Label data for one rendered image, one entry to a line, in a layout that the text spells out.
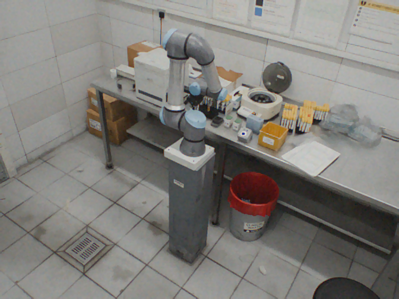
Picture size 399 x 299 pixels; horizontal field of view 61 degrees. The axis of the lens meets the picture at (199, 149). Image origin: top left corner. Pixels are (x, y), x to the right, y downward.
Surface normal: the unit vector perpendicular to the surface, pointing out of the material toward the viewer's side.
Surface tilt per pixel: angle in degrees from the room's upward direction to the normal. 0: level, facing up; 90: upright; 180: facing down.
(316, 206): 0
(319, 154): 0
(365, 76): 90
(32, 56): 90
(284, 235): 0
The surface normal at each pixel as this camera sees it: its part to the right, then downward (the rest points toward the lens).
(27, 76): 0.84, 0.36
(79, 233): 0.05, -0.79
